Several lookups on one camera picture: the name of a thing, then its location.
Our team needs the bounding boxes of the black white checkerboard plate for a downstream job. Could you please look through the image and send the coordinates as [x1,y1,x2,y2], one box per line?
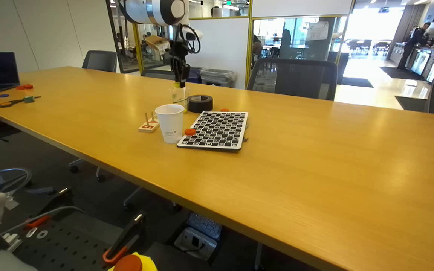
[178,111,249,150]

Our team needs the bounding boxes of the orange toy piece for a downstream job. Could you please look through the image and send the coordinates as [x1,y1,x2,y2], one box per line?
[15,84,35,90]

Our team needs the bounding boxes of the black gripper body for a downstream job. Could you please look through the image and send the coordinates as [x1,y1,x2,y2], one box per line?
[171,24,193,82]

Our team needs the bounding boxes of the clear plastic cup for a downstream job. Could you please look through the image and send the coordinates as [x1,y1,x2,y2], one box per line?
[171,87,187,105]

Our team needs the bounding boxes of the black roll of tape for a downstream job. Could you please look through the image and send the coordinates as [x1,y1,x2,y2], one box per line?
[187,94,213,113]

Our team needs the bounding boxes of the yellow red emergency stop button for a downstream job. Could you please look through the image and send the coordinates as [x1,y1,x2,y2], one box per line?
[109,253,159,271]

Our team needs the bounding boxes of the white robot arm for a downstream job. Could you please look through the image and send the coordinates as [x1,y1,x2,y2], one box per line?
[119,0,190,88]

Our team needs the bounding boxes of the floor power box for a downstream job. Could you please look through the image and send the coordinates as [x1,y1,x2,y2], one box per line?
[174,213,222,260]

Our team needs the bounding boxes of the grey office chair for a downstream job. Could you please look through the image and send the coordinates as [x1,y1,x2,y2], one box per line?
[83,49,118,72]
[247,58,338,100]

